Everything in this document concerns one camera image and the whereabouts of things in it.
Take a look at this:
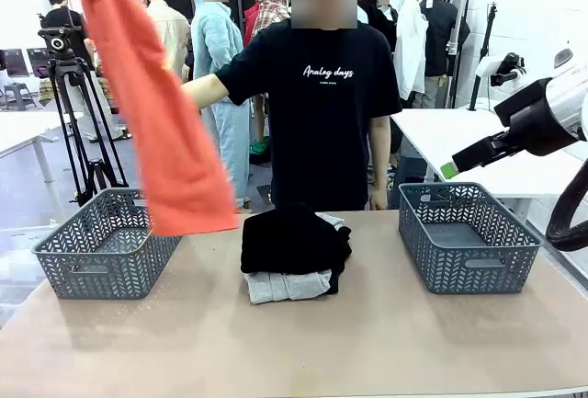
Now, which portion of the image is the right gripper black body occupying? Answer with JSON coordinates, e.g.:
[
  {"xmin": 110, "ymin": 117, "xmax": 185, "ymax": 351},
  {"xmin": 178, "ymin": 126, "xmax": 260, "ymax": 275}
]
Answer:
[{"xmin": 494, "ymin": 78, "xmax": 582, "ymax": 156}]

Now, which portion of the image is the black garment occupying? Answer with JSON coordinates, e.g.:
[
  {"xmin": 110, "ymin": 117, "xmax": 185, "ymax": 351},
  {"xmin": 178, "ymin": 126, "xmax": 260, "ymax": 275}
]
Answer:
[
  {"xmin": 321, "ymin": 232, "xmax": 354, "ymax": 297},
  {"xmin": 240, "ymin": 202, "xmax": 353, "ymax": 276}
]

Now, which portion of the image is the grey top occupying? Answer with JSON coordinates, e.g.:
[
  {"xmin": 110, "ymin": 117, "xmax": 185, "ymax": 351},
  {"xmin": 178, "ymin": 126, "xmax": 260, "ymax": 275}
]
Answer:
[{"xmin": 243, "ymin": 212, "xmax": 346, "ymax": 306}]

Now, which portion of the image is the orange top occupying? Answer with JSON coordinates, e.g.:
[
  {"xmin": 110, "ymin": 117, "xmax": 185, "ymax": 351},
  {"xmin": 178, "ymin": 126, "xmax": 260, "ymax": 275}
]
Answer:
[{"xmin": 62, "ymin": 0, "xmax": 240, "ymax": 237}]

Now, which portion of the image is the person's right forearm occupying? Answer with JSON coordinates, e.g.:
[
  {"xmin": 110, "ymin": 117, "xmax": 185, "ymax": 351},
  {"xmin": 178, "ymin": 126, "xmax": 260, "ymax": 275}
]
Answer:
[{"xmin": 180, "ymin": 76, "xmax": 217, "ymax": 112}]

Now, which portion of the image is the person's left forearm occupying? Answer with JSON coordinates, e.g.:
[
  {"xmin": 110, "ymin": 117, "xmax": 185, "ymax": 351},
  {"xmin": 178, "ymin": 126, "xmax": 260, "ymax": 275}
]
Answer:
[{"xmin": 369, "ymin": 152, "xmax": 391, "ymax": 190}]

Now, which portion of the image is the person's left hand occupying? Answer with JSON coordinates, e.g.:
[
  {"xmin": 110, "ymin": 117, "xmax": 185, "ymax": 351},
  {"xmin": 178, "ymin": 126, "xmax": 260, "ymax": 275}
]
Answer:
[{"xmin": 369, "ymin": 187, "xmax": 390, "ymax": 211}]

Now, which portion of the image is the white side table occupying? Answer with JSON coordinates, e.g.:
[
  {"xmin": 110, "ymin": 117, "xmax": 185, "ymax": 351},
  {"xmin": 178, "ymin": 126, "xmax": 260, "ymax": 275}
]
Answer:
[
  {"xmin": 0, "ymin": 110, "xmax": 86, "ymax": 233},
  {"xmin": 389, "ymin": 107, "xmax": 588, "ymax": 233}
]

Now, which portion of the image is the black light stand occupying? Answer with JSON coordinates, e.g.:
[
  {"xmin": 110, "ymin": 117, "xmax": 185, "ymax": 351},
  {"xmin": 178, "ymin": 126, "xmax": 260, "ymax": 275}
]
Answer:
[{"xmin": 467, "ymin": 1, "xmax": 501, "ymax": 112}]

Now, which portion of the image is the mannequin in white shirt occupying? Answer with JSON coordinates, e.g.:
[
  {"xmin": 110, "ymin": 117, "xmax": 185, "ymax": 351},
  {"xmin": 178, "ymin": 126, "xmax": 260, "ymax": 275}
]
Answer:
[{"xmin": 393, "ymin": 0, "xmax": 432, "ymax": 109}]

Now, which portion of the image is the mannequin in black shirt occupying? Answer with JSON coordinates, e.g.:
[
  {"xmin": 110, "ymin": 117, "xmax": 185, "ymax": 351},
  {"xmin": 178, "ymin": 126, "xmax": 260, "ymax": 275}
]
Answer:
[{"xmin": 420, "ymin": 0, "xmax": 472, "ymax": 110}]

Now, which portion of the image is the grey woven plastic basket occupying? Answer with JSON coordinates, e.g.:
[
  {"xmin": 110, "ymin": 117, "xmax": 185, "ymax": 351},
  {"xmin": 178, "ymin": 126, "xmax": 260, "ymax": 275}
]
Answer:
[
  {"xmin": 30, "ymin": 188, "xmax": 185, "ymax": 301},
  {"xmin": 398, "ymin": 181, "xmax": 544, "ymax": 296}
]

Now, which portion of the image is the person in black t-shirt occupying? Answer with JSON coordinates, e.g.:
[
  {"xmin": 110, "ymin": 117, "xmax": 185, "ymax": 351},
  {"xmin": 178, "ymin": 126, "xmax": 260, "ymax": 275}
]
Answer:
[{"xmin": 214, "ymin": 0, "xmax": 404, "ymax": 211}]

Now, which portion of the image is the mannequin in black jacket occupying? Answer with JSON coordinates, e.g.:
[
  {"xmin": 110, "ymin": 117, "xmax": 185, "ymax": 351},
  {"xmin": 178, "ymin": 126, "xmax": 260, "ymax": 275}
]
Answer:
[{"xmin": 367, "ymin": 0, "xmax": 399, "ymax": 54}]

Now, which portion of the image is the mannequin in grey hood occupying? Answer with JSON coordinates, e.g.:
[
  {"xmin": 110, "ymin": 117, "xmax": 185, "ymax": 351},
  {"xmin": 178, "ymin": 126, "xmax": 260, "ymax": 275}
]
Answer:
[{"xmin": 251, "ymin": 0, "xmax": 293, "ymax": 40}]

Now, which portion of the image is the mannequin in red top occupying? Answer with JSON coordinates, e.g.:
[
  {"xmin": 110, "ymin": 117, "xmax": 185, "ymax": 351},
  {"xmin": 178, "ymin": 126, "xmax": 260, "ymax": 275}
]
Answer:
[{"xmin": 243, "ymin": 2, "xmax": 259, "ymax": 40}]

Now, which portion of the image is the mannequin in blue fleece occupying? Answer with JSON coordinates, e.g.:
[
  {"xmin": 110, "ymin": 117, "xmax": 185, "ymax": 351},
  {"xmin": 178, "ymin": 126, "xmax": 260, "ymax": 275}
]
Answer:
[{"xmin": 190, "ymin": 0, "xmax": 253, "ymax": 210}]

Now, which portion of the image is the mannequin in cream shirt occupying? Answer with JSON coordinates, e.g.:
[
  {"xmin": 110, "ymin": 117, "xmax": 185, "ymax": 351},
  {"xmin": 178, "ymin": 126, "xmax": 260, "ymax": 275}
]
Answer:
[{"xmin": 137, "ymin": 0, "xmax": 193, "ymax": 85}]

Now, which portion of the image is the bystander in black top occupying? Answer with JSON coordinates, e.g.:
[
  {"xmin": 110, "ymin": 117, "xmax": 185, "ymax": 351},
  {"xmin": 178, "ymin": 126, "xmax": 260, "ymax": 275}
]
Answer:
[{"xmin": 40, "ymin": 0, "xmax": 133, "ymax": 142}]

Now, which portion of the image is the table with patterned cloth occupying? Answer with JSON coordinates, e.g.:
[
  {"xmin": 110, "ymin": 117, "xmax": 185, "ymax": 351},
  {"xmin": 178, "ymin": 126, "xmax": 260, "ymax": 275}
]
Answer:
[{"xmin": 39, "ymin": 78, "xmax": 61, "ymax": 105}]

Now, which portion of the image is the dark computer monitor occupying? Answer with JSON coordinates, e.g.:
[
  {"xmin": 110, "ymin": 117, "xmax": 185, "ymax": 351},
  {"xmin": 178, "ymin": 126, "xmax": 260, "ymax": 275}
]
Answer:
[{"xmin": 26, "ymin": 47, "xmax": 52, "ymax": 75}]

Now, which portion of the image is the grey stool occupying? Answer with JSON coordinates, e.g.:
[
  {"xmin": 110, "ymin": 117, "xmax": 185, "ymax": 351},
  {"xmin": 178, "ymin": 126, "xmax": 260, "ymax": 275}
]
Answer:
[{"xmin": 2, "ymin": 83, "xmax": 38, "ymax": 112}]

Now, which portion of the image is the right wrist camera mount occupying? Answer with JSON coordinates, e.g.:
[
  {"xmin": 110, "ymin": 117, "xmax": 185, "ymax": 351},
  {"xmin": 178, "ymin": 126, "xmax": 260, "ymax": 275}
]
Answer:
[{"xmin": 475, "ymin": 51, "xmax": 528, "ymax": 88}]

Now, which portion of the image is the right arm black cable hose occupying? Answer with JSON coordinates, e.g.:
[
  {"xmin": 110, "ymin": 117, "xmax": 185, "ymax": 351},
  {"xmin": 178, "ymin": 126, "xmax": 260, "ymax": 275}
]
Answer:
[{"xmin": 545, "ymin": 158, "xmax": 588, "ymax": 253}]

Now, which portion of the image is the black tripod with camera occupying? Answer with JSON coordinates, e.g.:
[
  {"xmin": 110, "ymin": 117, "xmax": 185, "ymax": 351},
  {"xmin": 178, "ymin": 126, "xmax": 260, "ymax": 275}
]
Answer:
[{"xmin": 37, "ymin": 5, "xmax": 130, "ymax": 208}]

